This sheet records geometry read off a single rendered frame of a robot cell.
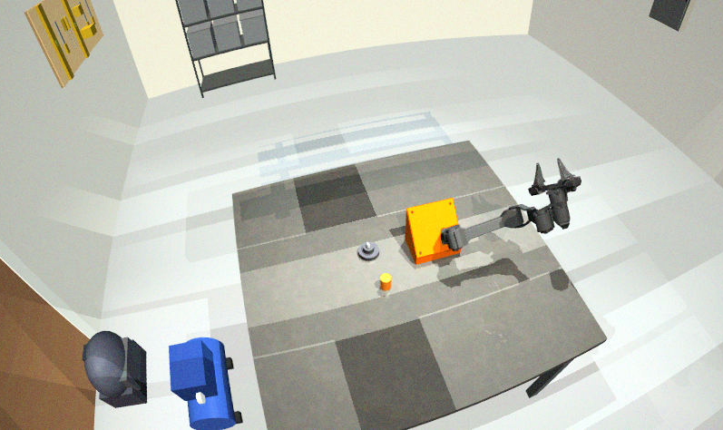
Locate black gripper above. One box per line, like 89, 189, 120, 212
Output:
528, 158, 581, 210

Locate orange knob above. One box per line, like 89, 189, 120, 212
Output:
381, 273, 391, 290

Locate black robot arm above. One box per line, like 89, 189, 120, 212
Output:
440, 204, 571, 251

